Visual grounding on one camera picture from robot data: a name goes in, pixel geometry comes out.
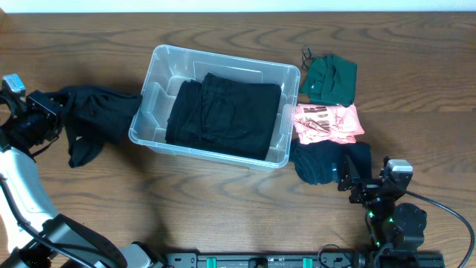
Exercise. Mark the pink printed folded shirt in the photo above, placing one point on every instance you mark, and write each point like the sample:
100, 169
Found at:
316, 123

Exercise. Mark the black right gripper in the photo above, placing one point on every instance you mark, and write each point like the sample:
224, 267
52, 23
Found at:
367, 186

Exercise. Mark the dark teal folded garment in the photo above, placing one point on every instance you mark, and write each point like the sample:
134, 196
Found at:
326, 161

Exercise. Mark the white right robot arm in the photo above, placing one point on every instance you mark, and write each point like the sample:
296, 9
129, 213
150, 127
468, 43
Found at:
391, 226

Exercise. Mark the green garment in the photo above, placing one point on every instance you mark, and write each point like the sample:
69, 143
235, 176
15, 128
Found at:
330, 80

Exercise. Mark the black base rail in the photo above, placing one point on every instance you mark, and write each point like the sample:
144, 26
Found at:
324, 259

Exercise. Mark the black trousers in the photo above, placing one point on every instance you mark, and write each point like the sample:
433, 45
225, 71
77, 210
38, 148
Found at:
224, 116

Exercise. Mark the clear plastic storage bin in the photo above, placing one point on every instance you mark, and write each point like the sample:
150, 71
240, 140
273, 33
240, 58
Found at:
170, 66

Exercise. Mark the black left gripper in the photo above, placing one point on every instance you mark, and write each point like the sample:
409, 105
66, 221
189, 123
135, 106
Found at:
47, 109

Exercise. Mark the black garment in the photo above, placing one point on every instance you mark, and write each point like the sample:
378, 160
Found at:
94, 116

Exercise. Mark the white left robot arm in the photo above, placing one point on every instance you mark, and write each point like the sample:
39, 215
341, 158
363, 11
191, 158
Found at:
37, 232

